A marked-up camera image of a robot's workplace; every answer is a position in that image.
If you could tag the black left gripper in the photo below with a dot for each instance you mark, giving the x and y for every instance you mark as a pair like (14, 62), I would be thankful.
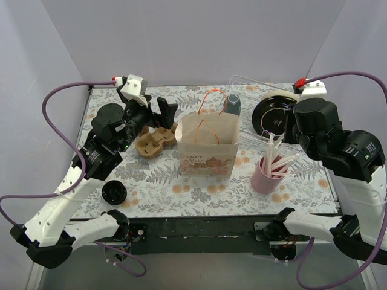
(154, 114)

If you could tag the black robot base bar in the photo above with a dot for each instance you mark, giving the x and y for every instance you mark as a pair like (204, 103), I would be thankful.
(185, 235)

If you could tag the floral paper table mat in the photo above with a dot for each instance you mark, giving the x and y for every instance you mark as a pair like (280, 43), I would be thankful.
(157, 189)

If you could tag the dark teal ceramic cup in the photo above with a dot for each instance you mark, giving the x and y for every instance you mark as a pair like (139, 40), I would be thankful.
(233, 105)

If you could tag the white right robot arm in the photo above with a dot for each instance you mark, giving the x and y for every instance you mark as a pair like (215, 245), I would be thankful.
(357, 160)

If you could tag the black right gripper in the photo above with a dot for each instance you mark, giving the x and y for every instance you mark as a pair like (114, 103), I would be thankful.
(290, 130)

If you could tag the stack of black cup lids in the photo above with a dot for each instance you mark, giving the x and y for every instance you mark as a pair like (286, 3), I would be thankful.
(114, 192)

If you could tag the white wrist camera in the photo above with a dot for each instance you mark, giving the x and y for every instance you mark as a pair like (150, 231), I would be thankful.
(132, 87)
(304, 90)

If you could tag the white wire dish rack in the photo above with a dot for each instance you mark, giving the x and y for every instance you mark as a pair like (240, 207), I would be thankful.
(256, 120)

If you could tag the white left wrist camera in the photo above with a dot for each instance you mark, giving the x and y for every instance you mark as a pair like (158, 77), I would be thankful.
(132, 87)

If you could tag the cream ceramic plate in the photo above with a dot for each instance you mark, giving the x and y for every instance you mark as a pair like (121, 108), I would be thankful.
(279, 97)

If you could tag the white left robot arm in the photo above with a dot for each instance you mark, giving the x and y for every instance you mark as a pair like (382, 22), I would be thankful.
(47, 236)

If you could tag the pink straw holder cup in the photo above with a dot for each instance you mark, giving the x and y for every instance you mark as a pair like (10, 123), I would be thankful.
(261, 183)

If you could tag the printed kraft paper bag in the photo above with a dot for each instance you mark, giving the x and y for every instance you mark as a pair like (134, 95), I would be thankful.
(208, 143)

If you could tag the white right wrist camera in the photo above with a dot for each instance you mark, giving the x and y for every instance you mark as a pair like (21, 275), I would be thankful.
(304, 90)

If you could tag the stacked brown pulp cup carriers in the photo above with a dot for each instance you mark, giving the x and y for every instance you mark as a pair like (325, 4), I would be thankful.
(151, 144)

